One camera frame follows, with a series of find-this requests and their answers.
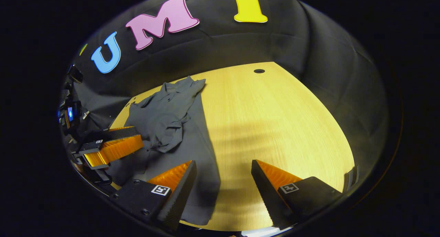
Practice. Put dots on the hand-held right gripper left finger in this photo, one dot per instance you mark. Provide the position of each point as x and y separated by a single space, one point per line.
182 195

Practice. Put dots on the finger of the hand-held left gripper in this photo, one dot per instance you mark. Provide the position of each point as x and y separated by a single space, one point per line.
120 148
117 133

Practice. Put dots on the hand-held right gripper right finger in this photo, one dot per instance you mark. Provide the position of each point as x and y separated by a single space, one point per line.
266 195

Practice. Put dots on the grey polo shirt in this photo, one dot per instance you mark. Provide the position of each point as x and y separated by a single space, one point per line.
172 110

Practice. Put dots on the black backdrop cloth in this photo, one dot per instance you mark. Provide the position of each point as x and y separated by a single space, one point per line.
292 41

